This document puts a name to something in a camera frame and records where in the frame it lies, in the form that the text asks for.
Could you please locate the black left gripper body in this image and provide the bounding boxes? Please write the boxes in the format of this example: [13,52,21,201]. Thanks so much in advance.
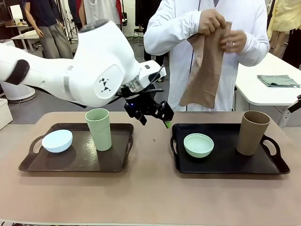
[124,93,161,119]

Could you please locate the green cloth mat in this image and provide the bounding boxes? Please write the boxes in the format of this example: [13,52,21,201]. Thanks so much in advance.
[257,74,301,89]

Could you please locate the light green bowl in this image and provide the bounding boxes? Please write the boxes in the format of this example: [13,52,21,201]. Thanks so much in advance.
[183,133,214,157]

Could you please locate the tan cloth mat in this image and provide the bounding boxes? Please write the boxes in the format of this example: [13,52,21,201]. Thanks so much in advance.
[178,21,233,109]

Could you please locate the brown cup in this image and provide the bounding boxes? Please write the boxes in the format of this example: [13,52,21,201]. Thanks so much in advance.
[236,110,270,156]

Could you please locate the person's left forearm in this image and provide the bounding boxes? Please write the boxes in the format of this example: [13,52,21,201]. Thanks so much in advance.
[241,29,270,68]

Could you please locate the brown plastic tray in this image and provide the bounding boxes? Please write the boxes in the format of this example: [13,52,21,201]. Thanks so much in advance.
[18,122,135,173]

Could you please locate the black plastic tray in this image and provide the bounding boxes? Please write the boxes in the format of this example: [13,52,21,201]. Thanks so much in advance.
[169,122,291,176]

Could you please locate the person's left hand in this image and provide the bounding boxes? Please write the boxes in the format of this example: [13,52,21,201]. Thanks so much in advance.
[220,30,247,54]

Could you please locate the person's right hand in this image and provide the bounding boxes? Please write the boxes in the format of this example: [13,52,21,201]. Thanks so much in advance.
[198,8,228,35]

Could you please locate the white background table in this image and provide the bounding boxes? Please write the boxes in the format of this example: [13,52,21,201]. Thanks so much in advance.
[234,51,301,128]

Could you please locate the person torso in white coat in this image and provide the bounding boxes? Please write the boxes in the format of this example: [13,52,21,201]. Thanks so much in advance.
[143,0,270,113]

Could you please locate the light green cup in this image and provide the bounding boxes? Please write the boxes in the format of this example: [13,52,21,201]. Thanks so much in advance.
[84,108,112,152]

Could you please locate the black background chair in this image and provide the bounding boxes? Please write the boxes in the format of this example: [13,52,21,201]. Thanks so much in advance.
[133,24,147,47]

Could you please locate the light blue bowl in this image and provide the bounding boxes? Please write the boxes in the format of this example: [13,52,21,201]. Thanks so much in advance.
[41,129,73,153]

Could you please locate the yellow garment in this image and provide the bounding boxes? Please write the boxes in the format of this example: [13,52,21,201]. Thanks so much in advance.
[267,0,301,32]

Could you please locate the dark hanging garment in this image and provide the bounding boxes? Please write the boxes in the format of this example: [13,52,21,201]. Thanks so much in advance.
[135,0,163,27]

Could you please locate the black tripod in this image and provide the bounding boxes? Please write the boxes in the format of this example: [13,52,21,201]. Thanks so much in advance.
[65,14,79,45]

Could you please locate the white tank top garment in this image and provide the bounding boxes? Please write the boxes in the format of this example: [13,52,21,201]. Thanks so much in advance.
[82,0,123,27]

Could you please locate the bystander in dark t-shirt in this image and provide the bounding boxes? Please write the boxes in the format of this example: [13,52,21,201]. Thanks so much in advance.
[20,0,74,59]

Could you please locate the white box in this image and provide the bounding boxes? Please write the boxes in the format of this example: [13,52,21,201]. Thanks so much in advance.
[0,98,14,130]

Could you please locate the background work table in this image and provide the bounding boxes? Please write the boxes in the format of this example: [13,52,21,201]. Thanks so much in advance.
[10,27,44,52]

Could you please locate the wooden shelf with boxes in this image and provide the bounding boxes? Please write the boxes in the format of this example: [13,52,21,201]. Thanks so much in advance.
[4,4,30,28]

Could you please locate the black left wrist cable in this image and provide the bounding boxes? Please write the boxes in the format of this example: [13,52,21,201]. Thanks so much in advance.
[117,65,166,97]

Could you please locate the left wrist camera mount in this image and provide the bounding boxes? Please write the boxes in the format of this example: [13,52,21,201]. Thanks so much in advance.
[138,60,167,83]

